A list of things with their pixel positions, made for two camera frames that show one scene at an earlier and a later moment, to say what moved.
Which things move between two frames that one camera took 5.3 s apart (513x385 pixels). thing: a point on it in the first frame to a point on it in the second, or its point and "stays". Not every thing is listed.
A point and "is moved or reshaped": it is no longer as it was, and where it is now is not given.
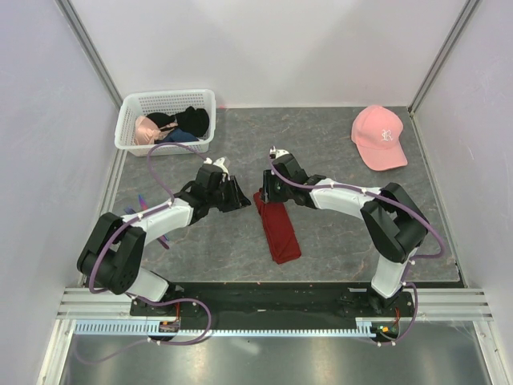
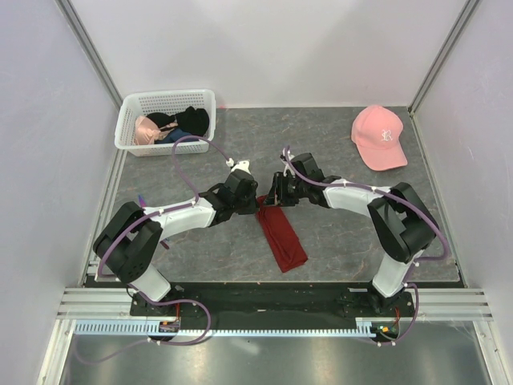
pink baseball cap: (376, 132) stays
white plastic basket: (141, 103) stays
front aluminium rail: (435, 304) stays
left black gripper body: (223, 198) to (247, 205)
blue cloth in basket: (178, 135) stays
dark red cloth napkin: (280, 232) is moved or reshaped
